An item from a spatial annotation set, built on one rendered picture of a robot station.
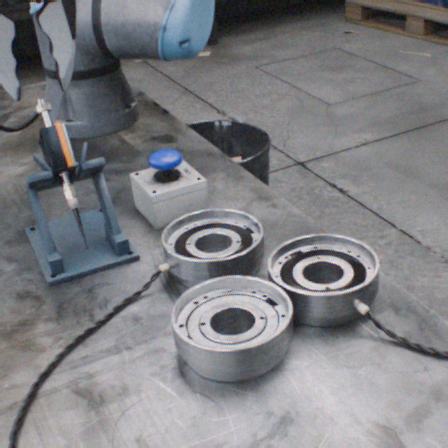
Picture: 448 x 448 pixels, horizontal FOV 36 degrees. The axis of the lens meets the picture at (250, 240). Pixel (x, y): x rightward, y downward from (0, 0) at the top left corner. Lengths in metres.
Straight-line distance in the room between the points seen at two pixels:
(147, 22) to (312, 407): 0.61
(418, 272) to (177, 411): 1.63
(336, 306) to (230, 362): 0.11
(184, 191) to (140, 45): 0.29
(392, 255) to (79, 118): 1.35
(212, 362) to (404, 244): 1.74
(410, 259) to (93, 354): 1.65
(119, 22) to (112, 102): 0.14
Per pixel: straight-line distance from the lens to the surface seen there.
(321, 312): 0.62
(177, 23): 0.98
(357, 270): 0.66
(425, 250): 2.25
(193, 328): 0.60
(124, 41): 1.02
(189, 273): 0.68
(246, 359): 0.56
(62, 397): 0.61
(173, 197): 0.80
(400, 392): 0.58
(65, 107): 1.10
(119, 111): 1.09
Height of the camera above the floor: 1.20
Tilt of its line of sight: 32 degrees down
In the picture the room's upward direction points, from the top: 4 degrees counter-clockwise
